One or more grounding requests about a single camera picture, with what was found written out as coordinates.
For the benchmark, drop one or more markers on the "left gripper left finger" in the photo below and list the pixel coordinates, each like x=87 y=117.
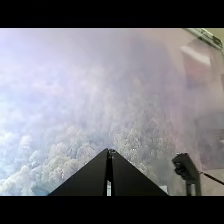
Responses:
x=90 y=180

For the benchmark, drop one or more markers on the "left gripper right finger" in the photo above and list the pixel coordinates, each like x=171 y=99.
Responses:
x=133 y=181

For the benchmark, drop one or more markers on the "silver frame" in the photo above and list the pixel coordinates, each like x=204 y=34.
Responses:
x=208 y=36

